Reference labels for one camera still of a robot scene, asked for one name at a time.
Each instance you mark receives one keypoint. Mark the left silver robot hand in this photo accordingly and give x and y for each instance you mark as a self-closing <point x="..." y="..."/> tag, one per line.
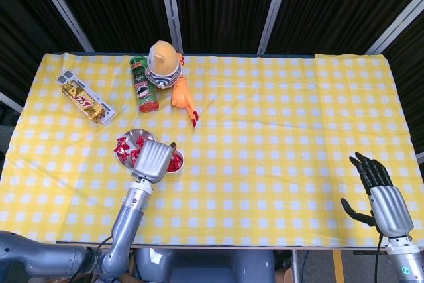
<point x="154" y="162"/>

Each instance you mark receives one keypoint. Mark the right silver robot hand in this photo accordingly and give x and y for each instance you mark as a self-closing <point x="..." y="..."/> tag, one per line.
<point x="389" y="208"/>

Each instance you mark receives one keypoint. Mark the red candy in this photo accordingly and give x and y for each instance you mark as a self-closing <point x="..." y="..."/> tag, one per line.
<point x="141" y="141"/>
<point x="135" y="157"/>
<point x="174" y="167"/>
<point x="120" y="151"/>
<point x="121" y="141"/>
<point x="178" y="159"/>

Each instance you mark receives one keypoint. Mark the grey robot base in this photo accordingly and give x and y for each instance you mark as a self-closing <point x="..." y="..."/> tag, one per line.
<point x="205" y="266"/>

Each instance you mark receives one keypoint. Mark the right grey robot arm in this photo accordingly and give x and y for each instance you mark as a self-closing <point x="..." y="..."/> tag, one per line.
<point x="407" y="263"/>

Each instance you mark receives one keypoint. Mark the white paper cup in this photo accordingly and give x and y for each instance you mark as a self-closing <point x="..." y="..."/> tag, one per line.
<point x="176" y="171"/>

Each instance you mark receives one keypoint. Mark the round silver metal plate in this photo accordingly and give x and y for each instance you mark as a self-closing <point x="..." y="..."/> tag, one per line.
<point x="132" y="135"/>

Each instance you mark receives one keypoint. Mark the orange rubber chicken toy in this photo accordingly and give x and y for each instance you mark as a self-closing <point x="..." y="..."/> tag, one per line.
<point x="180" y="95"/>

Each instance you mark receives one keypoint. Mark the green Pringles can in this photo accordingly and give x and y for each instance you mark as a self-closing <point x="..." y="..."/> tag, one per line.
<point x="143" y="90"/>

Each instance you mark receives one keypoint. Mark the gold chocolate bar package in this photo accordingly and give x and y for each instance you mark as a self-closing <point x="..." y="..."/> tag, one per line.
<point x="83" y="100"/>

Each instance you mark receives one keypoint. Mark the plush toy with striped shirt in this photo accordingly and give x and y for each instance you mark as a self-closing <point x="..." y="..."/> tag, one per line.
<point x="162" y="61"/>

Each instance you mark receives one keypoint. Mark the metal table leg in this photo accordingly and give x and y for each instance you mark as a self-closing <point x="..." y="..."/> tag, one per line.
<point x="295" y="268"/>

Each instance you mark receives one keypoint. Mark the yellow checkered tablecloth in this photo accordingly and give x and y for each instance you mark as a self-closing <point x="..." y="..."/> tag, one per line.
<point x="265" y="130"/>

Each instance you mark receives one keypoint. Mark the black pleated curtain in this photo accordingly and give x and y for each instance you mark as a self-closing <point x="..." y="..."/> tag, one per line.
<point x="225" y="4"/>

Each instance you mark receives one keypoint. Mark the grey aluminium frame post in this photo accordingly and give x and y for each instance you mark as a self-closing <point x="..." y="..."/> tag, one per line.
<point x="420" y="158"/>
<point x="62" y="8"/>
<point x="10" y="101"/>
<point x="275" y="8"/>
<point x="397" y="29"/>
<point x="171" y="8"/>

